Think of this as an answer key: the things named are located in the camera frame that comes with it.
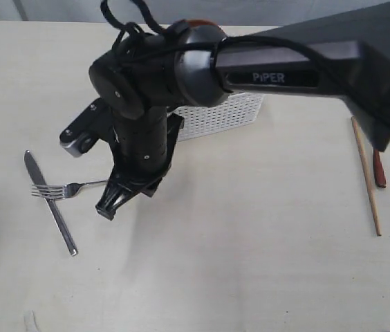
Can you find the tape piece on table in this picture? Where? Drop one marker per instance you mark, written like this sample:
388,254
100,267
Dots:
30,322

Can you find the dark red wooden spoon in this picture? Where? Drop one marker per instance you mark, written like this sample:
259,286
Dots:
378,170

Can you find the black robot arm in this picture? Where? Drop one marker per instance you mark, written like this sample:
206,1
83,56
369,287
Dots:
344,56

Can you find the white perforated plastic basket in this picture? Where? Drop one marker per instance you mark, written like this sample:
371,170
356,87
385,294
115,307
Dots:
238,110

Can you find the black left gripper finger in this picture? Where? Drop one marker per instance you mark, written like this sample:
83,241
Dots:
114,196

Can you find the wooden chopstick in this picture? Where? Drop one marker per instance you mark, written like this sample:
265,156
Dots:
367,174

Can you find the silver table knife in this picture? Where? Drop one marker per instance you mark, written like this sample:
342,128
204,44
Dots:
38,179

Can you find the brown round plate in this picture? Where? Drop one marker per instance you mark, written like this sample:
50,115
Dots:
200,22

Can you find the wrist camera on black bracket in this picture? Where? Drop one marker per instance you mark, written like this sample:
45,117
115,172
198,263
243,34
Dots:
93,124

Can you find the silver fork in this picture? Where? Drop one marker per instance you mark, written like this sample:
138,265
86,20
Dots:
61,192

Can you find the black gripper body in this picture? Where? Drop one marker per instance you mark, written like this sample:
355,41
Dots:
139,98

